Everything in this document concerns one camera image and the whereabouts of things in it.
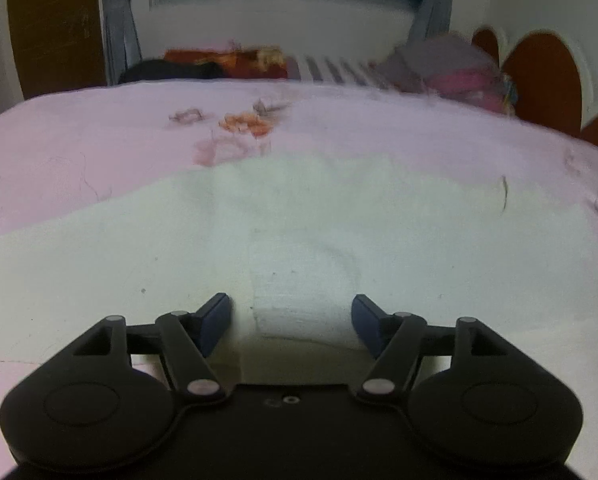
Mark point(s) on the brown wooden door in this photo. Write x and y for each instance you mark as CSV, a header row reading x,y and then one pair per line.
x,y
54,25

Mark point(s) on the white cloth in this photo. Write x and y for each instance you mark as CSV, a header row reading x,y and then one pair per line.
x,y
299,220

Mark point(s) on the white and brown headboard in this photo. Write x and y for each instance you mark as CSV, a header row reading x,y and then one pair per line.
x,y
544,70

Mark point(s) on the black cloth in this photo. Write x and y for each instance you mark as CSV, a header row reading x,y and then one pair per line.
x,y
164,71

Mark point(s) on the red orange cloth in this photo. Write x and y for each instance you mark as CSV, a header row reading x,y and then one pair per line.
x,y
229,62

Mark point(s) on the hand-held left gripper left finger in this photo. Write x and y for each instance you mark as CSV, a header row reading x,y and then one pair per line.
x,y
215,321

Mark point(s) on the pink floral bedsheet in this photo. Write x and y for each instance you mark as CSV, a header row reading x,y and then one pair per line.
x,y
79,160

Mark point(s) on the pile of clothes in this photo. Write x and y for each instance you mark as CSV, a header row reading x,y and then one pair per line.
x,y
449,72

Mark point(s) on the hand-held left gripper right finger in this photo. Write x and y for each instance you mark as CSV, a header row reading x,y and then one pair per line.
x,y
368,321

